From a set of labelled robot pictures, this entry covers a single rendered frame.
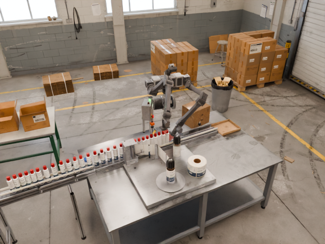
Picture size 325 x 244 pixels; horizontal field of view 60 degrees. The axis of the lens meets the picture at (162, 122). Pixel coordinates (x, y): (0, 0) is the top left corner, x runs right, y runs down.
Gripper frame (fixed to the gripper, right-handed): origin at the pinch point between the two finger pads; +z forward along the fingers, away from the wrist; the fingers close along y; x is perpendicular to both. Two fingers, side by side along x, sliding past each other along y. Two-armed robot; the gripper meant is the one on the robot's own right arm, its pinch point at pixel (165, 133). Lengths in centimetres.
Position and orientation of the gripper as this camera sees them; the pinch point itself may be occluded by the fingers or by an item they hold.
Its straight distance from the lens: 313.0
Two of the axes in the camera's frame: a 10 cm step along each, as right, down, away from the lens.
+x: -4.5, -4.5, 7.7
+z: 0.3, 8.5, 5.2
